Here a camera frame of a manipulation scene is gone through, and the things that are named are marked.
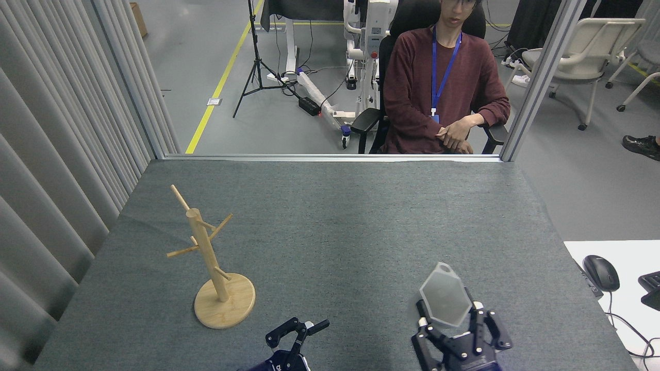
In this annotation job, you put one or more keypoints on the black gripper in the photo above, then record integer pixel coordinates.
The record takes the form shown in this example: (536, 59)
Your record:
(283, 363)
(466, 358)

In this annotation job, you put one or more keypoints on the white hexagonal cup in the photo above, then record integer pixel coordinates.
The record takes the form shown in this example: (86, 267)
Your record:
(444, 299)

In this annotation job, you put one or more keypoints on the wooden cup rack stand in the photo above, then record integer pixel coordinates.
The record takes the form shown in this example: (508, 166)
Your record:
(224, 309)

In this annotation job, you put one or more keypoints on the person's right hand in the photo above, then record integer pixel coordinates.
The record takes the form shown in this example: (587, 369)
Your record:
(465, 149)

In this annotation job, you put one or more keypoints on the person's left hand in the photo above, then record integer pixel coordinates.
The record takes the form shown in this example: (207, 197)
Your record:
(454, 136)

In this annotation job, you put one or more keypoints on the grey felt table cover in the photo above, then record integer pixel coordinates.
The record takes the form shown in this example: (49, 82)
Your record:
(335, 232)

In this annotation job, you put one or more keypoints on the black flat device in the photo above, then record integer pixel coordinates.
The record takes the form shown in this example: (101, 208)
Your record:
(593, 288)

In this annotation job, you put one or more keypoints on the black computer mouse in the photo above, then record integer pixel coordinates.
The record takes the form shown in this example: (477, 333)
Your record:
(600, 272)

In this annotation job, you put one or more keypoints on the white side desk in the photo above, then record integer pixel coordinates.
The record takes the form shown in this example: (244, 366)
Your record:
(629, 257)

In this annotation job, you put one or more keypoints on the black keyboard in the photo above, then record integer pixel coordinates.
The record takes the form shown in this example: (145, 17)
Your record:
(652, 291)

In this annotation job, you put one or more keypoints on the black office chair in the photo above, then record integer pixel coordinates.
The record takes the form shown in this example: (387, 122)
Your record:
(366, 122)

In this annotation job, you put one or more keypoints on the white stand on wheels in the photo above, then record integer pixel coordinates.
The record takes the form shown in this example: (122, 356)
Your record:
(330, 105)

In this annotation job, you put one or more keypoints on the silver floor outlet plate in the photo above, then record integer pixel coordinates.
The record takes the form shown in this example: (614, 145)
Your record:
(214, 102)

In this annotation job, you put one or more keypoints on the person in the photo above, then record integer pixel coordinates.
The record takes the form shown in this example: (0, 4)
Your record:
(412, 82)

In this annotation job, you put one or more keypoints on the black shoe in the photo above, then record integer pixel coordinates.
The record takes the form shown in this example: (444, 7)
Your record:
(642, 146)

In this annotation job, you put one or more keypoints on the white power strip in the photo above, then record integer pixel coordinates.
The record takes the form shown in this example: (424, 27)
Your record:
(521, 80)

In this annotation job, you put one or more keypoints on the black tripod stand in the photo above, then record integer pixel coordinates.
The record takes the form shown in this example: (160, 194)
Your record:
(256, 67)

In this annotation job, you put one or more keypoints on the desk with black cover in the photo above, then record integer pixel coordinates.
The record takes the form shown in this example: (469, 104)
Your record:
(291, 51)

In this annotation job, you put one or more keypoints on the grey pleated curtain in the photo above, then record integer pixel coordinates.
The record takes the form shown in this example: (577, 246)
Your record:
(41, 154)

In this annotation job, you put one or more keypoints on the white chair with armrests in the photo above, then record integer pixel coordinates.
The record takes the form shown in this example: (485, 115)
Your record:
(593, 46)

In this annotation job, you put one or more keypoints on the black hanging cloth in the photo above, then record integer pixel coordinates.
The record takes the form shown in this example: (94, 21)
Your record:
(536, 20)

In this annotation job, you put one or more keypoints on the grey seat white-legged chair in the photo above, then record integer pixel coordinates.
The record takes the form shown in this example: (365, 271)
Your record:
(650, 51)

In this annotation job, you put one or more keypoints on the cardboard box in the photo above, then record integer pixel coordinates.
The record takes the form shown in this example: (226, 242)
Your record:
(139, 19)

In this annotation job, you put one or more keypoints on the silver table edge rail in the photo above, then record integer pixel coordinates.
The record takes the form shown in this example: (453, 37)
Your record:
(309, 157)

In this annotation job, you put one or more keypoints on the silver post beside person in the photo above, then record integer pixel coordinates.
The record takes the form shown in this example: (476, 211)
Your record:
(554, 51)

